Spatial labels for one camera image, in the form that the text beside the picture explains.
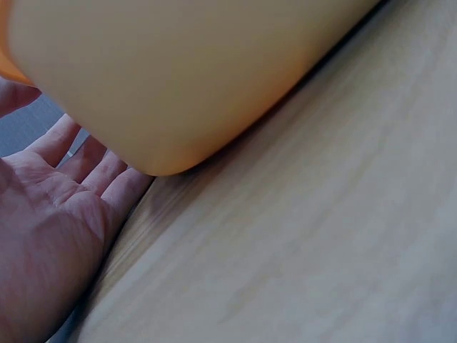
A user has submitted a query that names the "person's left hand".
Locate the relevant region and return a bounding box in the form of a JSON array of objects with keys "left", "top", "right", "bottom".
[{"left": 0, "top": 76, "right": 155, "bottom": 343}]

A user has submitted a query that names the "orange plastic container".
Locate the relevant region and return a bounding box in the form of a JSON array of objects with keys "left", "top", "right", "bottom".
[{"left": 0, "top": 0, "right": 386, "bottom": 177}]

